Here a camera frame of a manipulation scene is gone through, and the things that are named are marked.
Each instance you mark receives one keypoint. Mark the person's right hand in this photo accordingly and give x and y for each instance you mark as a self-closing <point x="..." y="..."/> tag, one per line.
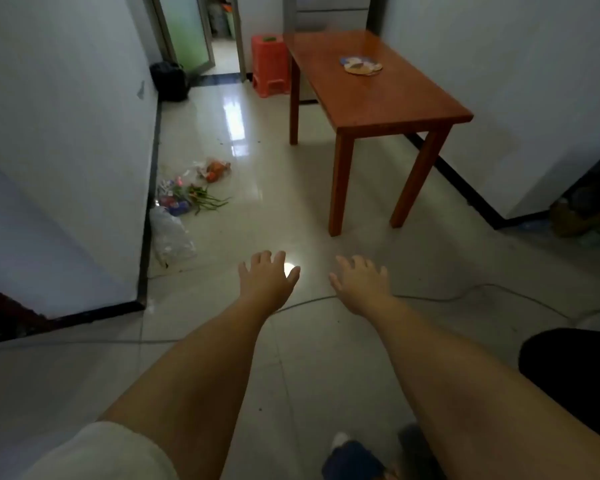
<point x="362" y="289"/>

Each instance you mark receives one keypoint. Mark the person's left hand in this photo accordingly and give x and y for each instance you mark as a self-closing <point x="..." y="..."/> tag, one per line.
<point x="267" y="284"/>

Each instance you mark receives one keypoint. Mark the orange cat coaster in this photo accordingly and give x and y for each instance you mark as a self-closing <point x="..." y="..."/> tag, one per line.
<point x="362" y="68"/>

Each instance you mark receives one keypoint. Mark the person's left forearm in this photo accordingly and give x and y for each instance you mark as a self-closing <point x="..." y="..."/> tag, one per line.
<point x="205" y="374"/>

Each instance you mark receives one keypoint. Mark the person's right forearm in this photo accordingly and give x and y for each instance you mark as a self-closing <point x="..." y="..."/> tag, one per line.
<point x="455" y="394"/>

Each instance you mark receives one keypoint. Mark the person's left white shoe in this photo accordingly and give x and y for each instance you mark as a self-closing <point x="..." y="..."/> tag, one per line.
<point x="339" y="440"/>

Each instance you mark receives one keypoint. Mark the person's right blue trouser leg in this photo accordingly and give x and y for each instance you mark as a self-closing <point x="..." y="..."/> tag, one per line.
<point x="417" y="452"/>

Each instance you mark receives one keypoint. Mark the person's blue trouser leg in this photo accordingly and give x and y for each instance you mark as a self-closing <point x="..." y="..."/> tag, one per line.
<point x="352" y="463"/>
<point x="417" y="452"/>

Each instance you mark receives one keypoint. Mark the person's left blue trouser leg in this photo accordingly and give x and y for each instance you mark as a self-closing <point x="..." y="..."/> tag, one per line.
<point x="352" y="463"/>

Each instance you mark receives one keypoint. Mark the clear plastic bag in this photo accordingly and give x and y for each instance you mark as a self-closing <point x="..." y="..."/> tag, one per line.
<point x="172" y="239"/>

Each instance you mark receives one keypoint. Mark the green vegetable scraps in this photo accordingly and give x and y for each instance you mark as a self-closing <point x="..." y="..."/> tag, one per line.
<point x="205" y="197"/>

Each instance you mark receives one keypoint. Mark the orange plastic bag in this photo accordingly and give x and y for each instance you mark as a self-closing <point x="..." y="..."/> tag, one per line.
<point x="216" y="170"/>

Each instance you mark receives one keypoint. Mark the colourful packet litter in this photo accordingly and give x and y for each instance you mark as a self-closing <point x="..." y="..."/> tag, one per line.
<point x="172" y="202"/>

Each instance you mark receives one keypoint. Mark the orange-brown wooden table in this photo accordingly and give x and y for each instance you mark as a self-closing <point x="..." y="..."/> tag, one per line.
<point x="380" y="99"/>

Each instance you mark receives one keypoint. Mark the red plastic stool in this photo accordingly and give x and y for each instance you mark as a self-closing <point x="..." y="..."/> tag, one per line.
<point x="270" y="64"/>

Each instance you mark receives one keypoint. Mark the black trash bag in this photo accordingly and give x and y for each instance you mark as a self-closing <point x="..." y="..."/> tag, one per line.
<point x="170" y="82"/>

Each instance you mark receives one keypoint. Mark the brown cardboard box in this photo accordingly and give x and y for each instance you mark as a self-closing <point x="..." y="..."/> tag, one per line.
<point x="580" y="217"/>

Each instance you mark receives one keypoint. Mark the white shirt sleeve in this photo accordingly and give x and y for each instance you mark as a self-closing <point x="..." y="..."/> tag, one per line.
<point x="105" y="454"/>

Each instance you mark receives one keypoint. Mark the grey refrigerator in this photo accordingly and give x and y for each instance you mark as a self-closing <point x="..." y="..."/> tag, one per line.
<point x="330" y="17"/>

